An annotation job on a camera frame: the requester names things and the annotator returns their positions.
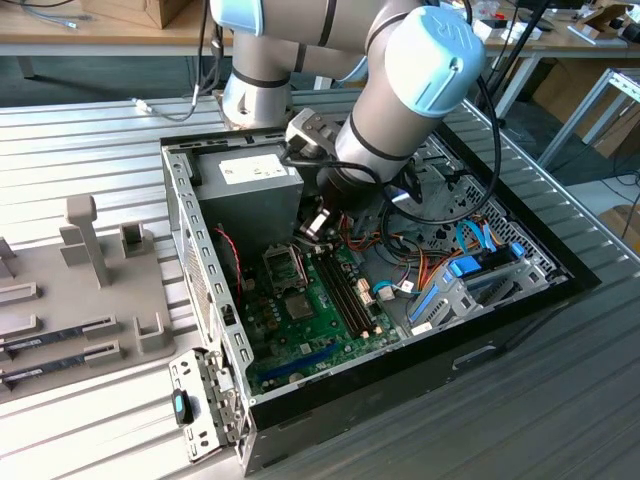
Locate green motherboard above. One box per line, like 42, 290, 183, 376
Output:
242, 239, 404, 396

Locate silver slot bracket cover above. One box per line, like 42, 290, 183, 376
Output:
168, 347, 249, 464

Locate brown cardboard box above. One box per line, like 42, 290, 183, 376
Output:
597, 203, 640, 247
79, 0, 195, 30
582, 97, 640, 160

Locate grey parts rack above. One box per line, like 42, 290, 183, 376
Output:
0, 194, 180, 402

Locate black case fan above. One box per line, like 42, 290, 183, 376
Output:
212, 224, 246, 304

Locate blue black latch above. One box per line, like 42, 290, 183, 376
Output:
171, 389, 195, 427

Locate white box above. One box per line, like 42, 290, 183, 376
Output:
482, 17, 544, 42

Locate small open cardboard box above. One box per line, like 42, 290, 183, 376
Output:
574, 2, 640, 32

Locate light blue SATA cable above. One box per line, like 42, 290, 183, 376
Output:
372, 280, 400, 302

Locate grey power supply unit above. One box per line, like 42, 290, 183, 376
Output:
192, 144, 306, 254

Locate aluminium frame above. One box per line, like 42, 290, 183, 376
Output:
537, 67, 640, 171

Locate twisted red fan wire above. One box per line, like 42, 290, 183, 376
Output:
213, 226, 245, 297

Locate grey disk bay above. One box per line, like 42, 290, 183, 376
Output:
405, 242, 572, 337

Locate orange red wire bundle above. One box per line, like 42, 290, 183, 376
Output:
337, 209, 454, 301

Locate blue expansion slot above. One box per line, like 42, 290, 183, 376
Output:
257, 341, 337, 384

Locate thin wire locking lever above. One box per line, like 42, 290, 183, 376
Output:
297, 239, 314, 294

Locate black cable grey plug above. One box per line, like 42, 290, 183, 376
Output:
130, 0, 224, 124

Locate black open PC case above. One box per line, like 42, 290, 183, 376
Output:
158, 113, 603, 476

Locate blue disk carrier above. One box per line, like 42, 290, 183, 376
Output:
446, 241, 525, 282

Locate dark RAM stick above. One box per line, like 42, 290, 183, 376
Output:
0, 325, 101, 354
0, 353, 101, 389

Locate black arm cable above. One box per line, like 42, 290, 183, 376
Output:
379, 0, 503, 225

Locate blue flat SATA cable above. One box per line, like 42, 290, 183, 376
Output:
455, 218, 497, 255

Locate black tripod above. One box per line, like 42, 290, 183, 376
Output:
487, 0, 554, 119

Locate blue plastic disk rail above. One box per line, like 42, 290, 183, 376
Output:
408, 280, 445, 324

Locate silver green CPU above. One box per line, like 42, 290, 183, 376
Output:
285, 294, 318, 322

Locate wooden desk white legs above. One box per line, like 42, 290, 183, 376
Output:
469, 0, 640, 119

